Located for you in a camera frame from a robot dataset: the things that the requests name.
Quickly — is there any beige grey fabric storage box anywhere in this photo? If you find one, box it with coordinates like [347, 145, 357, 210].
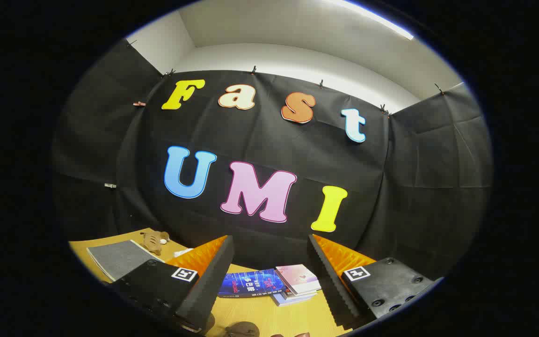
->
[86, 240, 165, 282]

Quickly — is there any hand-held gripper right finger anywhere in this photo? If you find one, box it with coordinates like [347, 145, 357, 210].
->
[307, 234, 444, 331]

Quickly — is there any pink book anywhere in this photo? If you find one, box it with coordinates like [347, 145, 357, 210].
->
[275, 264, 321, 295]

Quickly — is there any brown plush toy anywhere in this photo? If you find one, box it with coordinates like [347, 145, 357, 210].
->
[140, 230, 171, 256]

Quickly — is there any light blue book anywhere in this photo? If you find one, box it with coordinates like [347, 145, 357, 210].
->
[272, 293, 317, 307]

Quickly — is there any white-edged book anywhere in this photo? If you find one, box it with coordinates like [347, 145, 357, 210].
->
[281, 288, 320, 300]

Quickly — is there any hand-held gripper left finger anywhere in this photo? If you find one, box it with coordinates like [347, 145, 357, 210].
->
[108, 235, 235, 333]

